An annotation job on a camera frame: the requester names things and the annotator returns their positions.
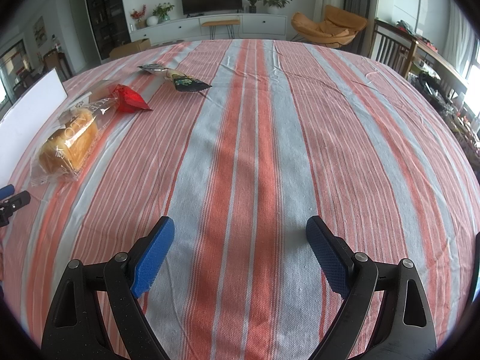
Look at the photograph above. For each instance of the white tv cabinet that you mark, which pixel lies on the white tv cabinet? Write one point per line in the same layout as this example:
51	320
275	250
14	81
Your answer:
235	26

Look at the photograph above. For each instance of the white cardboard storage box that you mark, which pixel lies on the white cardboard storage box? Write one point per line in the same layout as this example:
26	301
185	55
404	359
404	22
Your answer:
25	118

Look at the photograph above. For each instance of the small potted plant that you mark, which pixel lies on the small potted plant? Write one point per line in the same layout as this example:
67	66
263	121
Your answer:
252	6

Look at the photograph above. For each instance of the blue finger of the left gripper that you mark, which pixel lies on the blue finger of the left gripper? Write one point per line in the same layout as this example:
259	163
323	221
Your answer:
7	191

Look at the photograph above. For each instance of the orange lounge chair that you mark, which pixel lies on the orange lounge chair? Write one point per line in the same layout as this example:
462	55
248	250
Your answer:
338	28

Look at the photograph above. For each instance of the small wooden stool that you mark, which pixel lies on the small wooden stool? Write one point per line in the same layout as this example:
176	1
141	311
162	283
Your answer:
229	24

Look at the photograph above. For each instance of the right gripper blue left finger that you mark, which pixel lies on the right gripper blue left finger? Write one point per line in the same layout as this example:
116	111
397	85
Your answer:
74	327

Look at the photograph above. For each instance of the red flower vase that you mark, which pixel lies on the red flower vase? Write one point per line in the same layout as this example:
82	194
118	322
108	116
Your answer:
139	17

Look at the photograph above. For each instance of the brown cardboard box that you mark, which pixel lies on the brown cardboard box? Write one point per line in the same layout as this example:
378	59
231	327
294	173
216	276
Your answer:
131	48

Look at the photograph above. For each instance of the striped pink grey tablecloth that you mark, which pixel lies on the striped pink grey tablecloth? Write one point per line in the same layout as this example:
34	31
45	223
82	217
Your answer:
285	132

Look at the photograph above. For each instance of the cluttered wooden side table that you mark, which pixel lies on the cluttered wooden side table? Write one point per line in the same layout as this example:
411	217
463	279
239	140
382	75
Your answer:
446	91

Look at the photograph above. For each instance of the dark wooden chair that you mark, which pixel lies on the dark wooden chair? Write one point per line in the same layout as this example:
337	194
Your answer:
393	47

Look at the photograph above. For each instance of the red snack packet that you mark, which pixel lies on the red snack packet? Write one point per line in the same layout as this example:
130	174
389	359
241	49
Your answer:
128	100

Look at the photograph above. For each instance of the bagged bread loaf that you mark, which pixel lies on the bagged bread loaf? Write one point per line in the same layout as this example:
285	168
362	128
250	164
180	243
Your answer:
64	154

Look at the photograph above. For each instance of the black smartphone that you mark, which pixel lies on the black smartphone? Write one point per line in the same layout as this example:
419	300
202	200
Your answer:
474	283

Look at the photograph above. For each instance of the leafy plant white pot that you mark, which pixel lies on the leafy plant white pot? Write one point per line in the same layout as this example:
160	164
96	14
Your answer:
275	6

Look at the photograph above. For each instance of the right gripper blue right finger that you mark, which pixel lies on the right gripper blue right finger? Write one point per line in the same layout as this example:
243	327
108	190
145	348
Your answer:
404	326

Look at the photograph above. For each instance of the black tall cabinet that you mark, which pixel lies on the black tall cabinet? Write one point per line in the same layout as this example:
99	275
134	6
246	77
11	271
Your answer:
108	25

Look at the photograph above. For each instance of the green potted plant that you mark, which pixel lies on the green potted plant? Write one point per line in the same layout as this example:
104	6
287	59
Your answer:
162	10

